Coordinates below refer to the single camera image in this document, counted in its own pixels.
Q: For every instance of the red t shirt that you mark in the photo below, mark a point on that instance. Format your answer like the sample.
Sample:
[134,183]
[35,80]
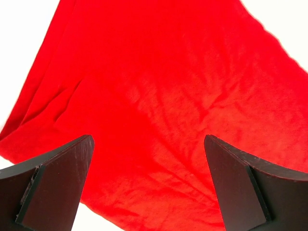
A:
[149,79]

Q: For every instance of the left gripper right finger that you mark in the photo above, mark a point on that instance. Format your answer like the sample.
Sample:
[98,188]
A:
[254,194]

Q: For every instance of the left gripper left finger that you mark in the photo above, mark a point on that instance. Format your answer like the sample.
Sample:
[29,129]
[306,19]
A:
[43,193]

